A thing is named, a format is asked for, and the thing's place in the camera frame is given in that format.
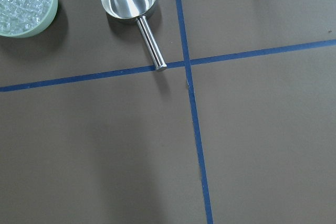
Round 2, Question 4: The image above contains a green bowl of ice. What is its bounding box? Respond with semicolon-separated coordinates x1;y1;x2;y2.
1;0;58;38

